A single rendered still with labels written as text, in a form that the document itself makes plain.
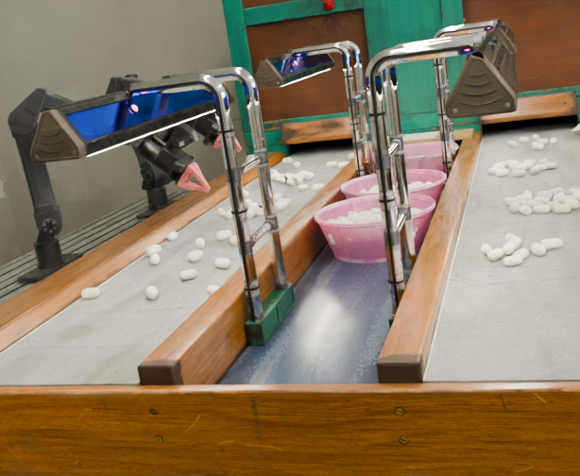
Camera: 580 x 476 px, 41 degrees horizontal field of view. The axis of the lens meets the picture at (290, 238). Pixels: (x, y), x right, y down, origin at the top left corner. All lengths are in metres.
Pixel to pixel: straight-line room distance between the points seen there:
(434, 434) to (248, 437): 0.24
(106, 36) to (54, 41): 0.30
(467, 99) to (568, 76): 1.78
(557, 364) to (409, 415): 0.19
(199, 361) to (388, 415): 0.30
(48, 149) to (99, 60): 2.92
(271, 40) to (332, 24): 0.22
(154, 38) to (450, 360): 3.04
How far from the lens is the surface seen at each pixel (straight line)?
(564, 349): 1.03
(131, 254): 1.72
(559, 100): 2.64
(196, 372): 1.12
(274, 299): 1.37
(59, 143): 1.10
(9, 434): 1.21
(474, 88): 0.92
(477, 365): 0.99
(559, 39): 2.69
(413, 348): 0.99
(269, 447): 1.03
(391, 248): 1.20
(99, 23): 4.00
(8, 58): 4.33
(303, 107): 2.79
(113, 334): 1.29
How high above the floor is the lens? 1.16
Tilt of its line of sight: 14 degrees down
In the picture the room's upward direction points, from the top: 8 degrees counter-clockwise
